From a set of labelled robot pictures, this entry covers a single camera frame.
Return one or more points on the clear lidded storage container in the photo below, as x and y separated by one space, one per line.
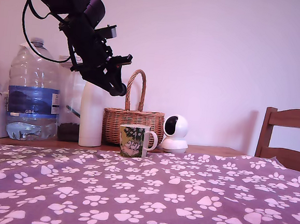
71 105

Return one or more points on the white insulated bottle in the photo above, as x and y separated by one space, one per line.
91 117

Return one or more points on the black scoop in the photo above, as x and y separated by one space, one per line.
73 111

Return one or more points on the large clear water bottle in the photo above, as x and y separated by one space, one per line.
32 100

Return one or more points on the white mug with green print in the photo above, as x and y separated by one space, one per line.
133 141

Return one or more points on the purple paw print blanket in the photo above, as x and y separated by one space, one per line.
143 194

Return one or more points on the brown wooden chair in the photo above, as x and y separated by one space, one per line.
287 154

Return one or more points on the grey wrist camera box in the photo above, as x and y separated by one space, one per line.
108 32

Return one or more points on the small white round camera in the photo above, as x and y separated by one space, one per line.
176 135

